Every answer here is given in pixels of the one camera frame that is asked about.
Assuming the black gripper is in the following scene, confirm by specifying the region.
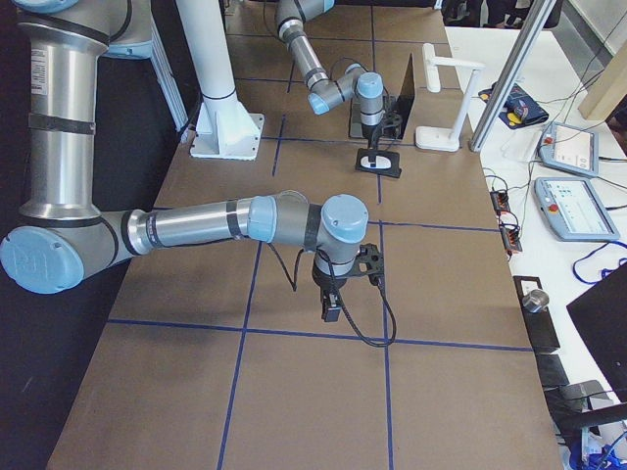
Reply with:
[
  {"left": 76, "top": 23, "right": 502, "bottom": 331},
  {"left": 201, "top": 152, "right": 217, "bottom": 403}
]
[
  {"left": 312, "top": 243, "right": 384, "bottom": 323},
  {"left": 361, "top": 95, "right": 403, "bottom": 169}
]

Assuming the white computer mouse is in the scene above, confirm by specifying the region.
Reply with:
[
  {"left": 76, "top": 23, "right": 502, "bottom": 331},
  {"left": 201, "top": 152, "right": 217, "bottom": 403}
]
[{"left": 360, "top": 155, "right": 392, "bottom": 170}]

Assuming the dark grey mouse pad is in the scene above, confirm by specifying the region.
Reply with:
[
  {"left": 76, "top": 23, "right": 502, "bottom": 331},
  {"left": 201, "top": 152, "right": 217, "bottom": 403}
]
[{"left": 355, "top": 149, "right": 402, "bottom": 178}]

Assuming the dark grey laptop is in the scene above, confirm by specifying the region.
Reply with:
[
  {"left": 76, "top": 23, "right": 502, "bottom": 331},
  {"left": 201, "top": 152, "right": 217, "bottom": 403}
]
[{"left": 348, "top": 54, "right": 415, "bottom": 142}]

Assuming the white desk lamp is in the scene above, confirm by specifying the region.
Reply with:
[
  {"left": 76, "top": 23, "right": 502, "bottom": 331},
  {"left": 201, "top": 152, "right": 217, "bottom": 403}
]
[{"left": 414, "top": 42, "right": 486, "bottom": 153}]

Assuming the space themed blue booklet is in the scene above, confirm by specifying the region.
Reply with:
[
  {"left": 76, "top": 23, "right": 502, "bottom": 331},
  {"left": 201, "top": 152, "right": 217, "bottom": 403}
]
[{"left": 499, "top": 83, "right": 549, "bottom": 129}]

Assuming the far teach pendant tablet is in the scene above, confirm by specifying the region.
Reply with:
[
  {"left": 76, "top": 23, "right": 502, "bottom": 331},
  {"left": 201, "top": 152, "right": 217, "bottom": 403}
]
[{"left": 537, "top": 122, "right": 599, "bottom": 177}]

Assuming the teach pendant tablet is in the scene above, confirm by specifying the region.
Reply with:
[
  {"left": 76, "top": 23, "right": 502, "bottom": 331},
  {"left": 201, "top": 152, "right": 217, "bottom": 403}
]
[
  {"left": 533, "top": 177, "right": 620, "bottom": 242},
  {"left": 537, "top": 122, "right": 599, "bottom": 177}
]

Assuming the silver metal cylinder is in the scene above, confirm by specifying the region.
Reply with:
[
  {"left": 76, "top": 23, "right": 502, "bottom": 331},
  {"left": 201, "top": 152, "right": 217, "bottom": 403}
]
[{"left": 521, "top": 289, "right": 550, "bottom": 314}]

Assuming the near teach pendant tablet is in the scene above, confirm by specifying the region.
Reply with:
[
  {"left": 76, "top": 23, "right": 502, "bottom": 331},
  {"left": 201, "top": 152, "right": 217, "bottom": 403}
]
[{"left": 533, "top": 177, "right": 620, "bottom": 242}]

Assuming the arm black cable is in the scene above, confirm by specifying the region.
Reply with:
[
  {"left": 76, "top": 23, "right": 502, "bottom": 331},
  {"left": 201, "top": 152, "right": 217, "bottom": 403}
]
[{"left": 266, "top": 242, "right": 397, "bottom": 350}]

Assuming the white pedestal column mount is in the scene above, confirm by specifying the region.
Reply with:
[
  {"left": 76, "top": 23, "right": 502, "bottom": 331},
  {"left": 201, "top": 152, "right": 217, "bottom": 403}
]
[{"left": 176, "top": 0, "right": 265, "bottom": 161}]

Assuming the aluminium frame post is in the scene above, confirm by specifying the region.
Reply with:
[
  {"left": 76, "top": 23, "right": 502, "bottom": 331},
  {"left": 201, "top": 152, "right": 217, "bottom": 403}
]
[{"left": 468, "top": 0, "right": 555, "bottom": 153}]

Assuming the blue lanyard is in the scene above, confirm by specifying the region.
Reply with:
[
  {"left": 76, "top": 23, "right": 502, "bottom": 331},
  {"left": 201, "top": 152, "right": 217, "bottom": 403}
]
[{"left": 572, "top": 239, "right": 627, "bottom": 284}]

